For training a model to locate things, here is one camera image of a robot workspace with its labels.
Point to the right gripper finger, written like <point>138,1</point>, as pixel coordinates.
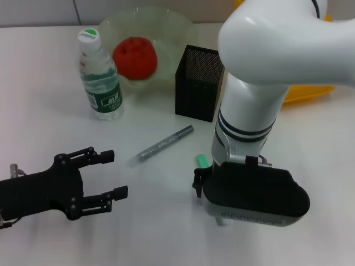
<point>199,177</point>

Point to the green label water bottle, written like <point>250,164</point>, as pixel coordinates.
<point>105,102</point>

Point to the yellow plastic bin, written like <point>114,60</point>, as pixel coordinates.
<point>305,94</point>

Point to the black mesh pen holder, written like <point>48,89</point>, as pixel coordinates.
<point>194,97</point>

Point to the green glass fruit plate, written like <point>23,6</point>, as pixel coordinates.
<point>177,41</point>

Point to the red apple-shaped object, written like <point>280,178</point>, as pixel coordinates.
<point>134,59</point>

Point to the silver glitter pen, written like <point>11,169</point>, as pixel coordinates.
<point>159,145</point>

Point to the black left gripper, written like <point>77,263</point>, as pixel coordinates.
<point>41,194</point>

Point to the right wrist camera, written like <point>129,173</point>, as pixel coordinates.
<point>249,188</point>

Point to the green pen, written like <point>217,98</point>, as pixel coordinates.
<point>202,160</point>

